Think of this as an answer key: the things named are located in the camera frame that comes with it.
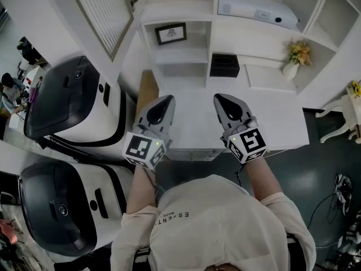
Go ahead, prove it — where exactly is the louvered white cabinet door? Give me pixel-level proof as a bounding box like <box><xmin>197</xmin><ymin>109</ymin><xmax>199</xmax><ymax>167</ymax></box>
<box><xmin>38</xmin><ymin>0</ymin><xmax>142</xmax><ymax>80</ymax></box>

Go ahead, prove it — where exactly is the yellow flower bunch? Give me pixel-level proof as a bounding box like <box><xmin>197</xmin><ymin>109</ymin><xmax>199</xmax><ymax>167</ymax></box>
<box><xmin>287</xmin><ymin>40</ymin><xmax>313</xmax><ymax>67</ymax></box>

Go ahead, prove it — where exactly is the white vase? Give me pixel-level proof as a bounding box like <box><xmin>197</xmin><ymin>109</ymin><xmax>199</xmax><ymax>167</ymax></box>
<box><xmin>282</xmin><ymin>62</ymin><xmax>300</xmax><ymax>81</ymax></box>

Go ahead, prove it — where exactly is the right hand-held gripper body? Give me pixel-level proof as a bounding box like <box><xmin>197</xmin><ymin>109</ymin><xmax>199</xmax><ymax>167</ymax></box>
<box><xmin>213</xmin><ymin>93</ymin><xmax>267</xmax><ymax>164</ymax></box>

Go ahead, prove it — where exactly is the person's right forearm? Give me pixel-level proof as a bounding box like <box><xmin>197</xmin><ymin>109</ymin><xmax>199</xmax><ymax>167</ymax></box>
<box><xmin>244</xmin><ymin>154</ymin><xmax>284</xmax><ymax>203</ymax></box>

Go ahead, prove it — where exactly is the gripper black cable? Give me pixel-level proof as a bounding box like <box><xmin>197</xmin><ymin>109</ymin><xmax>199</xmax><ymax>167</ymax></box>
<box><xmin>145</xmin><ymin>168</ymin><xmax>159</xmax><ymax>203</ymax></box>
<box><xmin>234</xmin><ymin>163</ymin><xmax>245</xmax><ymax>187</ymax></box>

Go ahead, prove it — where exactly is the black and white floor device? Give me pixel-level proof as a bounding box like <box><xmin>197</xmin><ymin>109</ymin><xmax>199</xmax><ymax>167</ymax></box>
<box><xmin>334</xmin><ymin>173</ymin><xmax>353</xmax><ymax>216</ymax></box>

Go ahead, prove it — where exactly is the black tissue box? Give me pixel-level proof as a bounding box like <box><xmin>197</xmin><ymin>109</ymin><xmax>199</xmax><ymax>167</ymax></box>
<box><xmin>209</xmin><ymin>53</ymin><xmax>240</xmax><ymax>78</ymax></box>

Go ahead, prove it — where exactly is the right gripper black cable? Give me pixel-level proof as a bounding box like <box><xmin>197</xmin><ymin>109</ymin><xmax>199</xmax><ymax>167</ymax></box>
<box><xmin>234</xmin><ymin>163</ymin><xmax>245</xmax><ymax>187</ymax></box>

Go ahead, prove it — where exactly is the person's left forearm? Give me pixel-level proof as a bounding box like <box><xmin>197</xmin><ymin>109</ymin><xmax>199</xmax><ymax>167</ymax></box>
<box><xmin>126</xmin><ymin>165</ymin><xmax>159</xmax><ymax>216</ymax></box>

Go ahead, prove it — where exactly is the white desk with drawers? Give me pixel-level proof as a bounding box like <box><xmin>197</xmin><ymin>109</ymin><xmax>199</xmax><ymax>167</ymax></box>
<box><xmin>118</xmin><ymin>0</ymin><xmax>361</xmax><ymax>162</ymax></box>

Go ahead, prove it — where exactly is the black picture frame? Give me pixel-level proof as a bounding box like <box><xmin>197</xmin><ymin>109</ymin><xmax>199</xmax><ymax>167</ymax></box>
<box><xmin>154</xmin><ymin>22</ymin><xmax>188</xmax><ymax>46</ymax></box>

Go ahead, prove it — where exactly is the black floor cable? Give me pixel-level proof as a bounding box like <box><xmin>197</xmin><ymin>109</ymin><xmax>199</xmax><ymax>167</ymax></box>
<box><xmin>306</xmin><ymin>192</ymin><xmax>338</xmax><ymax>230</ymax></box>

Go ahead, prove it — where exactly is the sunflower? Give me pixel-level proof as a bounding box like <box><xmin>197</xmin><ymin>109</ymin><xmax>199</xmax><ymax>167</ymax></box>
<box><xmin>349</xmin><ymin>80</ymin><xmax>361</xmax><ymax>97</ymax></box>

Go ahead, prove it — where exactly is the brown cardboard box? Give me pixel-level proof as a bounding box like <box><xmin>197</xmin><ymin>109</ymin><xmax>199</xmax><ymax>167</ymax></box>
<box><xmin>136</xmin><ymin>69</ymin><xmax>160</xmax><ymax>118</ymax></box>

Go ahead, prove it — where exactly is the white and black robot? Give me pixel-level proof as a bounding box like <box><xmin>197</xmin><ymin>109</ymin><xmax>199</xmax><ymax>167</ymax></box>
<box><xmin>18</xmin><ymin>161</ymin><xmax>135</xmax><ymax>258</ymax></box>
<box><xmin>23</xmin><ymin>55</ymin><xmax>136</xmax><ymax>160</ymax></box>

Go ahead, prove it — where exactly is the person's cream shirt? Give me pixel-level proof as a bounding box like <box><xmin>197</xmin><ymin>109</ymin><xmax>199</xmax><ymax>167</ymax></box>
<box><xmin>109</xmin><ymin>174</ymin><xmax>317</xmax><ymax>271</ymax></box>

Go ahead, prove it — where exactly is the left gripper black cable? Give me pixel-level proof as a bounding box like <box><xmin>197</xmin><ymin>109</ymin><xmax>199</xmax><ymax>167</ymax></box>
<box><xmin>145</xmin><ymin>168</ymin><xmax>159</xmax><ymax>203</ymax></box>

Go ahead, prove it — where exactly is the black shoulder strap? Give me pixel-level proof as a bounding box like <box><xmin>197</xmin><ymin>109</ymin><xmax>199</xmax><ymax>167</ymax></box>
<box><xmin>134</xmin><ymin>247</ymin><xmax>150</xmax><ymax>265</ymax></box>
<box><xmin>286</xmin><ymin>234</ymin><xmax>300</xmax><ymax>271</ymax></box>

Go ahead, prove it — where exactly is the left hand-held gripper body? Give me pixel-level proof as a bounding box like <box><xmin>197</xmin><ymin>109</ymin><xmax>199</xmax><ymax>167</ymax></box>
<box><xmin>121</xmin><ymin>94</ymin><xmax>176</xmax><ymax>171</ymax></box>

